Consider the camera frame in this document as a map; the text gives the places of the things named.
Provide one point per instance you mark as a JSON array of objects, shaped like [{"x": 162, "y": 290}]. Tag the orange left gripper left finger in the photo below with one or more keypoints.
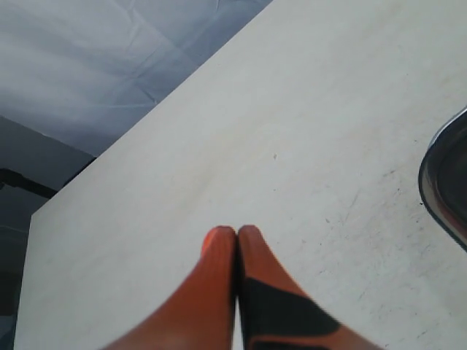
[{"x": 200, "y": 313}]

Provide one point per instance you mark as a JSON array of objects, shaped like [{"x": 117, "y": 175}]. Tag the blue-grey backdrop cloth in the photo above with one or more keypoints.
[{"x": 76, "y": 76}]

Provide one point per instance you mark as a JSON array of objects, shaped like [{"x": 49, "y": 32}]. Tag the dark transparent lid orange seal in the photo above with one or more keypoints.
[{"x": 442, "y": 178}]

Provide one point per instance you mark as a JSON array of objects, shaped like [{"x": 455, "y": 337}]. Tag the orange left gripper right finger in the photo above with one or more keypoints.
[{"x": 275, "y": 312}]

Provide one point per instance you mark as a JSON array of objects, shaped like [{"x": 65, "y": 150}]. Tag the black stand pole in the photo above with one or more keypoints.
[{"x": 14, "y": 179}]

